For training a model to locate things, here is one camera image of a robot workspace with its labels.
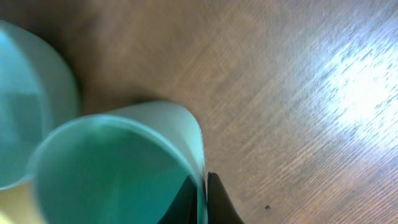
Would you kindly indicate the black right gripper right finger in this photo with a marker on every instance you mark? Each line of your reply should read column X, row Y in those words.
column 220, row 207

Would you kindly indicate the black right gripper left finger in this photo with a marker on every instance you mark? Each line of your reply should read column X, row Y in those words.
column 183, row 209

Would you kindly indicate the green plastic cup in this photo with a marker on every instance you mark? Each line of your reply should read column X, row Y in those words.
column 123, row 166

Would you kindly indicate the yellow plastic bowl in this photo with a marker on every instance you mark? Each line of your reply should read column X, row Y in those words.
column 18, row 206

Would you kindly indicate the mint green plastic bowl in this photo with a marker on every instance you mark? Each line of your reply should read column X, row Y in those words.
column 38, row 94

